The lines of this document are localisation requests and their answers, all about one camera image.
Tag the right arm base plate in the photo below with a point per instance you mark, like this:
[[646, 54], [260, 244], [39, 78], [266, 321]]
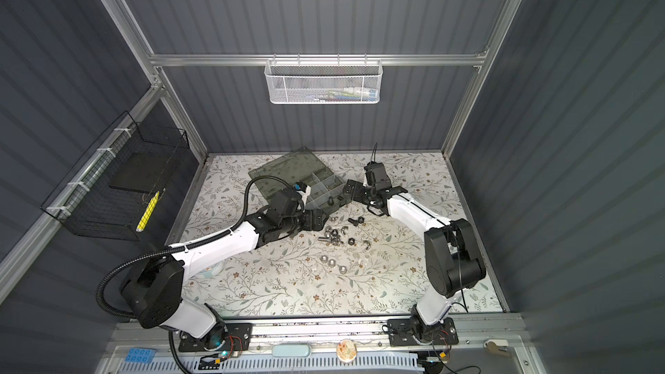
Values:
[[411, 332]]

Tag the blue block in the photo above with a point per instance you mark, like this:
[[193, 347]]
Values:
[[140, 356]]

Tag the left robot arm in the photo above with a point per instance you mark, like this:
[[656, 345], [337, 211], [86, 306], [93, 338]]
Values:
[[153, 287]]

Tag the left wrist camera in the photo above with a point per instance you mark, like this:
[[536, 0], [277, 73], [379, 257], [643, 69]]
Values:
[[303, 189]]

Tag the white wire mesh basket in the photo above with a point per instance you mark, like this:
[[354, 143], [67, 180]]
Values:
[[321, 84]]

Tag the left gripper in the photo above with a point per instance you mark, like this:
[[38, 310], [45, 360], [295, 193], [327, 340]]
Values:
[[316, 218]]

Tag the floral table mat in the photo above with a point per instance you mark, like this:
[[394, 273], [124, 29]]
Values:
[[287, 278]]

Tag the grey compartment organizer box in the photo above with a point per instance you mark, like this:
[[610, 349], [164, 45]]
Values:
[[304, 166]]

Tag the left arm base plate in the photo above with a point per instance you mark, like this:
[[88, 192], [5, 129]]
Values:
[[226, 338]]

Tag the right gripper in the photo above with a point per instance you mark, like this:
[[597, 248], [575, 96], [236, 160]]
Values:
[[352, 190]]

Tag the black wire basket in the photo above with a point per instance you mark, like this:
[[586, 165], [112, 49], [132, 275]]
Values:
[[107, 197]]

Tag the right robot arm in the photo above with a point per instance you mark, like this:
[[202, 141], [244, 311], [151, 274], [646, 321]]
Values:
[[453, 260]]

